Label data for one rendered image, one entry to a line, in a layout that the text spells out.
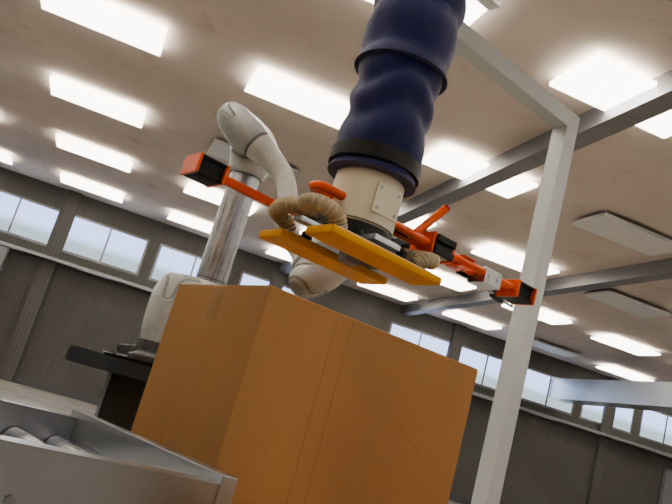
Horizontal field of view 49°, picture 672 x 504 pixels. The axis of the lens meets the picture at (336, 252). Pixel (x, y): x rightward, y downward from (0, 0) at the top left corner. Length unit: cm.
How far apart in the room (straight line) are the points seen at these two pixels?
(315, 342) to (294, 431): 17
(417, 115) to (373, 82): 13
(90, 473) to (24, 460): 9
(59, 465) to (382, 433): 72
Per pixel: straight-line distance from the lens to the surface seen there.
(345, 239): 154
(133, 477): 113
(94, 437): 166
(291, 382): 141
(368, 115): 174
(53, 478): 109
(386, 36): 184
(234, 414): 136
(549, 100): 516
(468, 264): 196
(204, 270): 238
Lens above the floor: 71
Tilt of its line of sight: 14 degrees up
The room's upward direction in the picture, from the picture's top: 16 degrees clockwise
